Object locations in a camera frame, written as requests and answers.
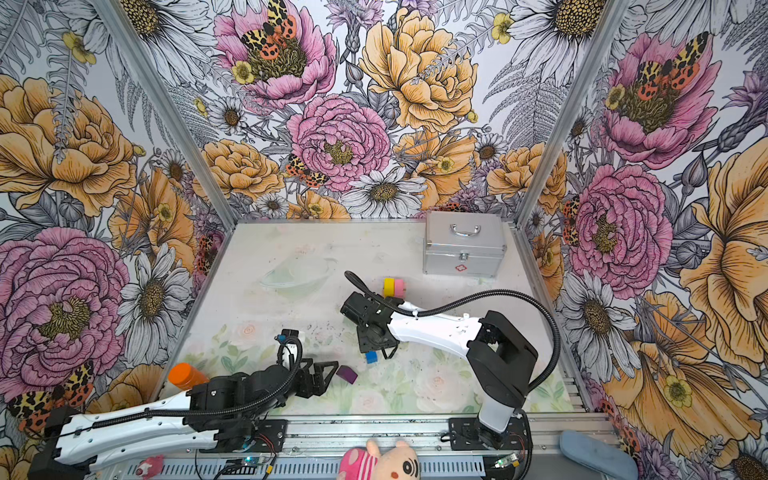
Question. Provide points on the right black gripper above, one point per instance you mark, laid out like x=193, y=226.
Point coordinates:
x=365, y=346

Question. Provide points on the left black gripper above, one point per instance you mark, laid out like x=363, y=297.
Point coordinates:
x=307, y=389

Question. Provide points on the yellow wood block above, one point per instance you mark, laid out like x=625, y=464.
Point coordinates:
x=389, y=287

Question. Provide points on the purple wood block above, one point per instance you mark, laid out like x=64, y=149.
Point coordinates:
x=346, y=373

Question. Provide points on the pink wood block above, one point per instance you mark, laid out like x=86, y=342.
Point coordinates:
x=399, y=288

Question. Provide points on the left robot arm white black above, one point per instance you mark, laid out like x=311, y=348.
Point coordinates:
x=227, y=414

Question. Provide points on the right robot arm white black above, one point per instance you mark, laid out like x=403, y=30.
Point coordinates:
x=500, y=356

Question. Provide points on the silver aluminium case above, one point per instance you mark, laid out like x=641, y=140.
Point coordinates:
x=463, y=244

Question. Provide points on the pink plush pig toy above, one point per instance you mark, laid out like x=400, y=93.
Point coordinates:
x=370, y=463

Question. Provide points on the small pink toy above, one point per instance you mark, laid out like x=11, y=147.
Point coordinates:
x=150, y=468

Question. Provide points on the blue grey cushion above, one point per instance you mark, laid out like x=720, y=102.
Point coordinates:
x=598, y=456

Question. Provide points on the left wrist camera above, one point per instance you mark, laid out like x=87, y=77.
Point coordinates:
x=290, y=349

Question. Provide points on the aluminium front rail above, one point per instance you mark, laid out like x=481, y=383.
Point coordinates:
x=312, y=446

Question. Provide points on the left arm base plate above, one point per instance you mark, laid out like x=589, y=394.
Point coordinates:
x=250, y=436

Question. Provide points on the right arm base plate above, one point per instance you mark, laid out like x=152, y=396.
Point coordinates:
x=469, y=434

